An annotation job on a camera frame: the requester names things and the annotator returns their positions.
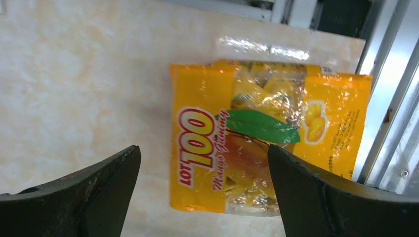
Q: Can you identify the orange candy bag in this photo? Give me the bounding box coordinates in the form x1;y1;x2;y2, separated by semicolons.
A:
169;60;373;216

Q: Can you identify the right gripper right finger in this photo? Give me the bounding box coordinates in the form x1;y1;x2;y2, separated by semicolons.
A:
267;145;419;237

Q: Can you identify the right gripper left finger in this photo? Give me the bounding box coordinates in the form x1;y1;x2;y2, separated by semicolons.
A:
0;145;141;237

